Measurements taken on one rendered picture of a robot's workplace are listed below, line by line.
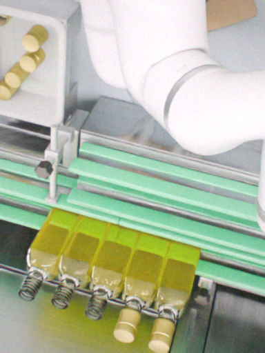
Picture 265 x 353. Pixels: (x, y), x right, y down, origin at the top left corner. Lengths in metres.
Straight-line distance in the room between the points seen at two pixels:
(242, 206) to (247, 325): 0.31
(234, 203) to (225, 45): 0.28
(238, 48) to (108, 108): 0.27
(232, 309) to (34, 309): 0.40
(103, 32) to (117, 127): 0.40
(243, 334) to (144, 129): 0.45
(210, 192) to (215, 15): 0.29
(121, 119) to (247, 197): 0.28
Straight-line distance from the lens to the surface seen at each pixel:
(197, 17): 0.56
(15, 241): 1.24
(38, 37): 1.04
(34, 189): 1.06
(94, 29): 0.67
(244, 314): 1.18
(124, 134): 1.02
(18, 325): 1.07
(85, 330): 1.06
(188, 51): 0.56
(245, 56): 1.01
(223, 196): 0.96
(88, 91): 1.12
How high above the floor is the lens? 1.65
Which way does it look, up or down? 48 degrees down
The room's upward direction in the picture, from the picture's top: 157 degrees counter-clockwise
